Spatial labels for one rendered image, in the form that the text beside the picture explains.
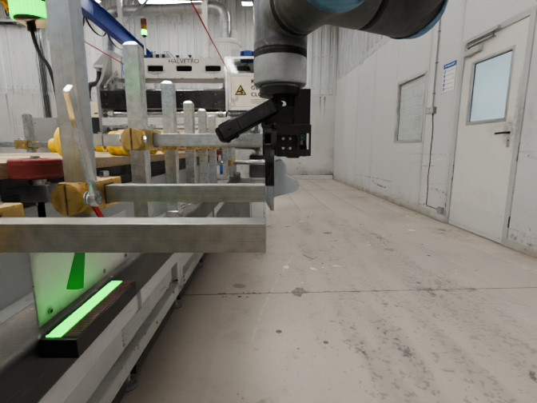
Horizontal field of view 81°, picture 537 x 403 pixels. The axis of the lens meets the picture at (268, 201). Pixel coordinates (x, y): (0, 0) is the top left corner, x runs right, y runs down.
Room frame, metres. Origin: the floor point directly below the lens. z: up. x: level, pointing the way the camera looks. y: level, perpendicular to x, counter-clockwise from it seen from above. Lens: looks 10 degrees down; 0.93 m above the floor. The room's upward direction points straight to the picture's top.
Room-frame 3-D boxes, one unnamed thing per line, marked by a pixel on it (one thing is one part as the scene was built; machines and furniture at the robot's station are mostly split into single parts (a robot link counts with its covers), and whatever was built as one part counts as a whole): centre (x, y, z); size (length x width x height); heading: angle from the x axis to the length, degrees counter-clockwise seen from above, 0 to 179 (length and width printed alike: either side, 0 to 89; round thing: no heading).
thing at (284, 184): (0.55, -0.02, 0.86); 0.06 x 0.03 x 0.09; 90
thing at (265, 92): (0.56, -0.03, 0.97); 0.09 x 0.08 x 0.12; 90
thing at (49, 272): (0.49, 0.29, 0.75); 0.26 x 0.01 x 0.10; 0
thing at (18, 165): (0.57, 0.42, 0.85); 0.08 x 0.08 x 0.11
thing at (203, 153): (1.52, 0.31, 0.87); 0.04 x 0.04 x 0.48; 0
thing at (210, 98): (3.42, 0.85, 0.95); 1.65 x 0.70 x 1.90; 90
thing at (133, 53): (0.77, 0.31, 0.93); 0.04 x 0.04 x 0.48; 0
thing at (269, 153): (0.54, 0.00, 0.91); 0.05 x 0.02 x 0.09; 0
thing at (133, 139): (0.80, 0.31, 0.95); 0.14 x 0.06 x 0.05; 0
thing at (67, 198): (0.55, 0.32, 0.85); 0.14 x 0.06 x 0.05; 0
